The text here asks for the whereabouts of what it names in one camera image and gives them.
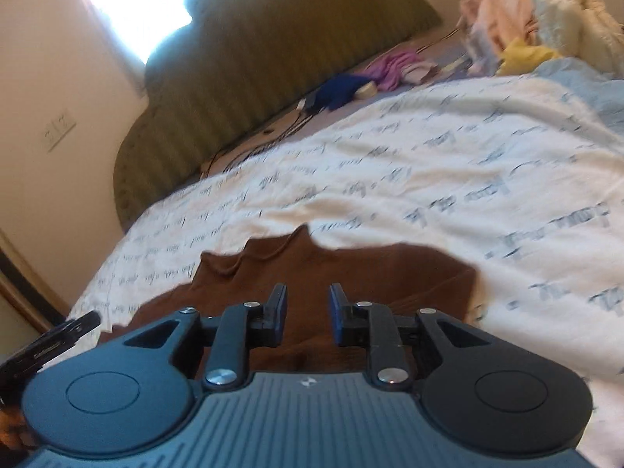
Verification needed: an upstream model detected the black cable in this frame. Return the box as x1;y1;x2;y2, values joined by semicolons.
202;102;323;176

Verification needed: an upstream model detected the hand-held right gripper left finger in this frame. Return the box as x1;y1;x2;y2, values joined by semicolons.
123;283;288;392

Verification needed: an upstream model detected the green ribbed headboard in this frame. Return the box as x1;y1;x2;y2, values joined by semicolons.
113;0;444;235

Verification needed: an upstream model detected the yellow cloth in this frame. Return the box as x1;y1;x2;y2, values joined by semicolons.
496;39;564;78

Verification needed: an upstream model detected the cream fluffy blanket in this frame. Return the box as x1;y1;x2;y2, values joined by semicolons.
524;0;624;62

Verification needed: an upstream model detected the pink garment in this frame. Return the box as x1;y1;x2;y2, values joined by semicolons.
458;0;539;76

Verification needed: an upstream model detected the bright window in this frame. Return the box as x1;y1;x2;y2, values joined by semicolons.
75;0;220;64

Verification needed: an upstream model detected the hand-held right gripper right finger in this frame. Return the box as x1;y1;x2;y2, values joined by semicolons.
328;282;488;393

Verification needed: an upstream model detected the purple cloth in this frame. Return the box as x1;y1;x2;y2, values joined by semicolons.
365;50;430;92

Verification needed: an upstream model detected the brown knit garment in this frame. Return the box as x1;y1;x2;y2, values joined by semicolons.
100;223;479;381

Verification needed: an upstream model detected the white wall light switch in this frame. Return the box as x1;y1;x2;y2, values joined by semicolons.
43;112;78;152

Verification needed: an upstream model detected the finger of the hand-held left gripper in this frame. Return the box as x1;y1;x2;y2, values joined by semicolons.
62;312;103;341

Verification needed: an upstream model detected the white script printed blanket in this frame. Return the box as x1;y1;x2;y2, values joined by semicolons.
68;66;624;449

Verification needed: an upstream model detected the wooden door frame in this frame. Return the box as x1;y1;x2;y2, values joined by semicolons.
0;227;71;335

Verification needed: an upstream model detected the light blue cloth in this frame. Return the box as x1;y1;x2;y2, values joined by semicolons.
531;56;624;132

